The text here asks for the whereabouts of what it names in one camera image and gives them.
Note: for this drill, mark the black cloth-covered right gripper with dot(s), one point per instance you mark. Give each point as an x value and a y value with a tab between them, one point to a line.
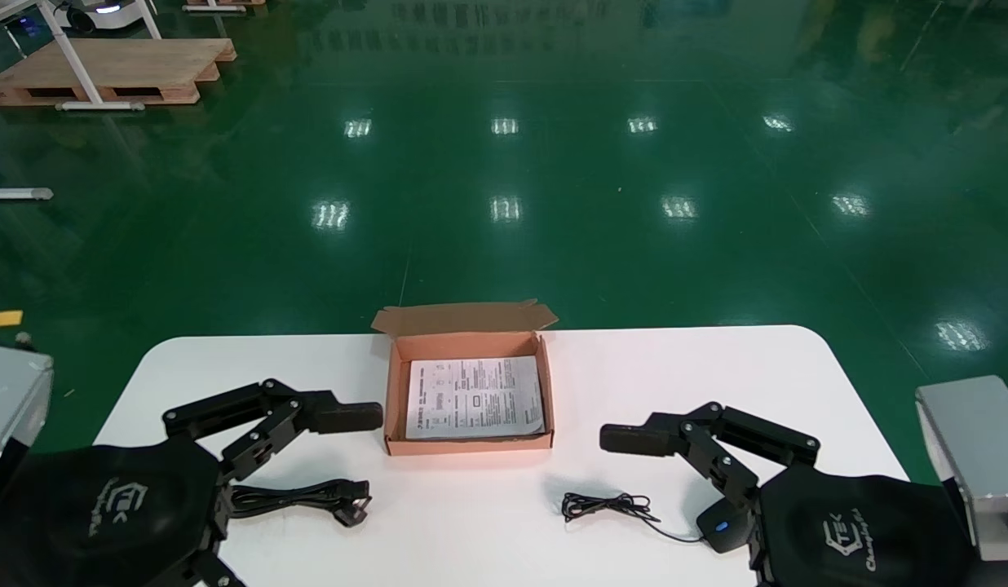
855	538

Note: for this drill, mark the open brown cardboard box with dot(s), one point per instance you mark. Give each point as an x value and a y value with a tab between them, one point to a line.
471	445

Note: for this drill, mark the white metal table foot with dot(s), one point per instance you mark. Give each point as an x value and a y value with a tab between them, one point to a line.
23	193

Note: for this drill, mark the white printed instruction sheet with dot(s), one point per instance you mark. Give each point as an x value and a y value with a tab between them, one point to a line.
471	399

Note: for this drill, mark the grey right wrist camera housing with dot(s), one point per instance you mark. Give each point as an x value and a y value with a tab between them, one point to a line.
977	440

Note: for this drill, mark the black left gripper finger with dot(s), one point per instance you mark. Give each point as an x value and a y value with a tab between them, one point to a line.
341	416

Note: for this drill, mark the small wooden pallet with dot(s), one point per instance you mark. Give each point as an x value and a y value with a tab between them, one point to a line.
218	5

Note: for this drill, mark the large wooden pallet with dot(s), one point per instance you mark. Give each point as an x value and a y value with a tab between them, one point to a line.
121	65

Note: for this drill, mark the white metal table frame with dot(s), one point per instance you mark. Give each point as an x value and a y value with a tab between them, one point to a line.
72	57

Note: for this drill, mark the black cloth-covered left gripper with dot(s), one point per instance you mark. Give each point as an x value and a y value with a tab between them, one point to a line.
104	514

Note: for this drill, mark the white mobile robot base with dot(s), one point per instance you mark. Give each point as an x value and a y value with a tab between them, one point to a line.
104	10

